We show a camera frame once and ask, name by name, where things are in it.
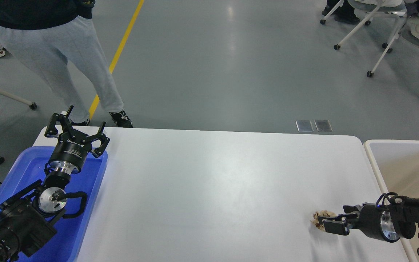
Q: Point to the right metal floor plate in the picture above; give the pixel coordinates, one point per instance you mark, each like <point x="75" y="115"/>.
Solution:
<point x="323" y="126"/>

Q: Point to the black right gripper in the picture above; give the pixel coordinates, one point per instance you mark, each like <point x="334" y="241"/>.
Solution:
<point x="372" y="222"/>

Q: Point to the left metal floor plate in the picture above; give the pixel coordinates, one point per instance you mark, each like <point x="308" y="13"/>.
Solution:
<point x="304" y="126"/>

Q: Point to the person in grey trousers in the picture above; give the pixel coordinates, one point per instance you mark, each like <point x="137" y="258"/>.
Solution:
<point x="44" y="35"/>

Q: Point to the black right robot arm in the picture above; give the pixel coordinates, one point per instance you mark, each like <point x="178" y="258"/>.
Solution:
<point x="391" y="218"/>

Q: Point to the white rolling chair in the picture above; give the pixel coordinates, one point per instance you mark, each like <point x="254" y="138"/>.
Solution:
<point x="361" y="13"/>

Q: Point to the brown paper ball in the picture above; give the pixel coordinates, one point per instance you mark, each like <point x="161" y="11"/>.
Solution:
<point x="322" y="213"/>

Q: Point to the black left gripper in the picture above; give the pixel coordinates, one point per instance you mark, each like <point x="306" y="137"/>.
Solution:
<point x="73" y="148"/>

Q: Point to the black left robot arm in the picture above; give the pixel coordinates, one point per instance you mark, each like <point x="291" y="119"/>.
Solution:
<point x="28" y="217"/>

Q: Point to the beige plastic bin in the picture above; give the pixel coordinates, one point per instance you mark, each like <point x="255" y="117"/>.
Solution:
<point x="396" y="165"/>

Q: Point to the metal floor plate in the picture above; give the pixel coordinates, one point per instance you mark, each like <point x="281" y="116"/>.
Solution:
<point x="304" y="126"/>
<point x="323" y="126"/>

